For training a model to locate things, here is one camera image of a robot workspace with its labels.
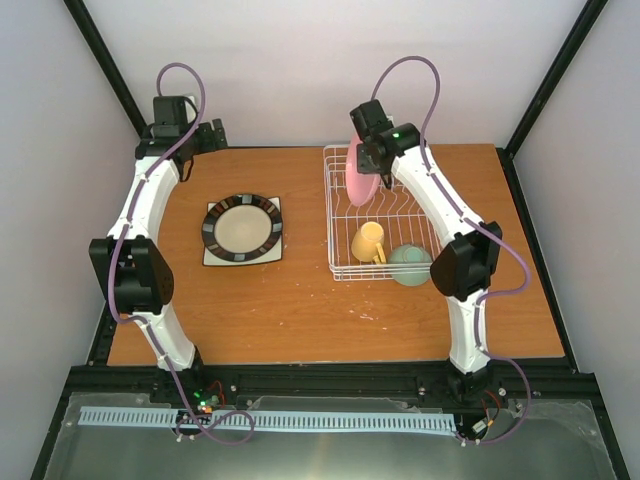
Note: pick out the mint green bowl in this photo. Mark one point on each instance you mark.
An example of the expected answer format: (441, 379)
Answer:
(410, 265)

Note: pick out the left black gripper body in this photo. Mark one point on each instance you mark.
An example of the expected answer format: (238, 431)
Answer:
(208, 144)

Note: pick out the dark striped rim plate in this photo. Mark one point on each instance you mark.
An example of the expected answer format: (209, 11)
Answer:
(243, 228)

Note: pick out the light blue cable duct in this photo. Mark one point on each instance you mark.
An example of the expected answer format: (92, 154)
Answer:
(273, 421)

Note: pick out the white square plate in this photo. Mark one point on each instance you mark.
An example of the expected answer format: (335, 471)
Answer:
(270, 255)

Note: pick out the pink plate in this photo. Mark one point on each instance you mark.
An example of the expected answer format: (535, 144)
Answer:
(361, 188)

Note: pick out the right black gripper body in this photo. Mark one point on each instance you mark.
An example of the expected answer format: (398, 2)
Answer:
(364, 164)

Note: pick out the white wire dish rack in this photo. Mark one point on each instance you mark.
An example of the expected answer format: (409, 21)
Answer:
(395, 210)

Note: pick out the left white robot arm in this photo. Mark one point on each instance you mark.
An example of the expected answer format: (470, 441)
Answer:
(135, 278)

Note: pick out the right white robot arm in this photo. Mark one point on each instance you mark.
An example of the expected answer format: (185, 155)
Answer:
(468, 256)

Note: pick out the black aluminium frame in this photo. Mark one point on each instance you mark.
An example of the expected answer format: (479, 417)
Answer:
(559, 378)

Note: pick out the yellow mug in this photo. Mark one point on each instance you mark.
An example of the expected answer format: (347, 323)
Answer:
(368, 243)

